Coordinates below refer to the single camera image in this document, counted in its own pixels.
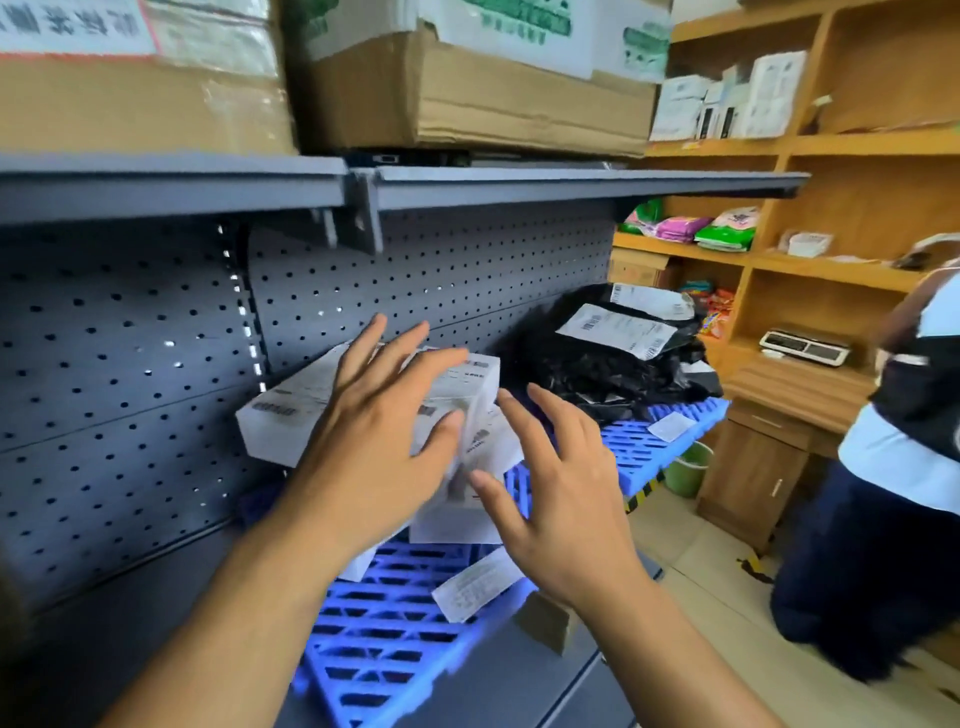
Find brown cardboard box white label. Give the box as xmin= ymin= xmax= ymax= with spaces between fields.
xmin=513 ymin=592 xmax=579 ymax=658

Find wooden shelving unit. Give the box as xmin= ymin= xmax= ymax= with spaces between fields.
xmin=611 ymin=0 xmax=960 ymax=556

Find cardboard carton red print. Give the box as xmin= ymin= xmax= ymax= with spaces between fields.
xmin=608 ymin=251 xmax=673 ymax=290

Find pile of orange snack packets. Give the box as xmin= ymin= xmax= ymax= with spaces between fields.
xmin=678 ymin=281 xmax=736 ymax=340

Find purple packet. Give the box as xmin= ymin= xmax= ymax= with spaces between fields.
xmin=653 ymin=215 xmax=712 ymax=244

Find black backpack white cable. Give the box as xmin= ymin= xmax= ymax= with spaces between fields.
xmin=869 ymin=333 xmax=960 ymax=463

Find person's left hand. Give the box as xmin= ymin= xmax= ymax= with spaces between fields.
xmin=288 ymin=313 xmax=470 ymax=558

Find white electronic scale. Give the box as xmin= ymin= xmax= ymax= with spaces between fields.
xmin=758 ymin=327 xmax=853 ymax=367

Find large white box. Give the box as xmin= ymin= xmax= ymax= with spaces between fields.
xmin=408 ymin=404 xmax=524 ymax=545

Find brown carton green print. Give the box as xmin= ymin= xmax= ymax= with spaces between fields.
xmin=284 ymin=0 xmax=673 ymax=159

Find green detergent bottle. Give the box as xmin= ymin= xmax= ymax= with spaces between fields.
xmin=620 ymin=198 xmax=665 ymax=235

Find wide brown carton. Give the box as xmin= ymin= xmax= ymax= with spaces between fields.
xmin=0 ymin=0 xmax=300 ymax=157

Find person's left forearm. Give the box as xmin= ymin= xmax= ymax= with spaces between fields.
xmin=97 ymin=524 xmax=361 ymax=728

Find green cup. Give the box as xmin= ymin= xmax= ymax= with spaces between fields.
xmin=663 ymin=442 xmax=714 ymax=499

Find green white packet bags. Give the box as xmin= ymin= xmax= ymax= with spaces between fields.
xmin=693 ymin=207 xmax=761 ymax=253

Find blue plastic pallet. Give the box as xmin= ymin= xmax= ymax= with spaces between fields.
xmin=596 ymin=397 xmax=730 ymax=500
xmin=239 ymin=464 xmax=541 ymax=728

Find white paper label card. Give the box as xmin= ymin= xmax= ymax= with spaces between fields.
xmin=646 ymin=410 xmax=699 ymax=444
xmin=431 ymin=545 xmax=526 ymax=625

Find person's right hand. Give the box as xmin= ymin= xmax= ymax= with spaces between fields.
xmin=468 ymin=382 xmax=655 ymax=614

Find grey metal shelving unit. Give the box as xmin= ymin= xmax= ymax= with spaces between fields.
xmin=0 ymin=153 xmax=811 ymax=728

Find person's right forearm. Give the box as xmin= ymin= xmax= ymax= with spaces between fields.
xmin=584 ymin=569 xmax=785 ymax=728

